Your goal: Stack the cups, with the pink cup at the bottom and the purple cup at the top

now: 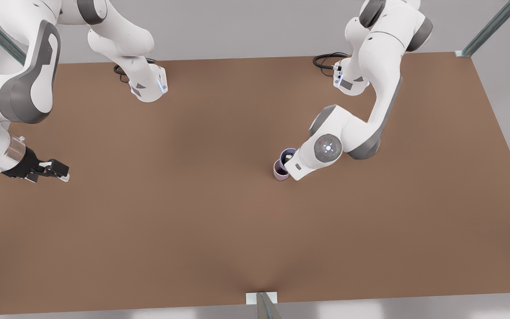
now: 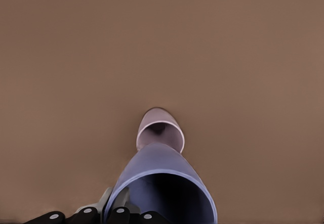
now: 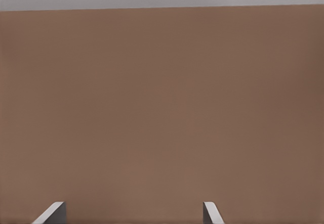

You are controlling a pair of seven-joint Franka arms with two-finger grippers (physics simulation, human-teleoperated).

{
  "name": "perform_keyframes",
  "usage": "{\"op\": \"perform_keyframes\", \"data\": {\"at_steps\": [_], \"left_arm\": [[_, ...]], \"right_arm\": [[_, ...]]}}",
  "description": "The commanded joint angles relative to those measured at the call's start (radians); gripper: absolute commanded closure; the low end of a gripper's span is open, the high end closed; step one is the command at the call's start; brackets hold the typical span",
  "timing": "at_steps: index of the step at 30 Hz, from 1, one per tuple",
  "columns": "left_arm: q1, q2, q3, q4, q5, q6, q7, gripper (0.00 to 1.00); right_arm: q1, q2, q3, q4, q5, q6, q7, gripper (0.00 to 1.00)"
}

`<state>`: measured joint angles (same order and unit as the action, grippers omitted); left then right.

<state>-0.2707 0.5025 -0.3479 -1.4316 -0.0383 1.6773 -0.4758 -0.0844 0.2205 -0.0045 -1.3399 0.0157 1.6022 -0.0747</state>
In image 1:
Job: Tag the purple cup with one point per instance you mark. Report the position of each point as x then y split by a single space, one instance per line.
282 156

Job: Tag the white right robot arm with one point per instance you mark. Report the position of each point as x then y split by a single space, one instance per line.
29 88

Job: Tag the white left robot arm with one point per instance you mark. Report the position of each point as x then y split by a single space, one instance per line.
381 79

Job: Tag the pink cup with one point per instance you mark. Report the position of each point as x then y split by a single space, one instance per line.
280 174

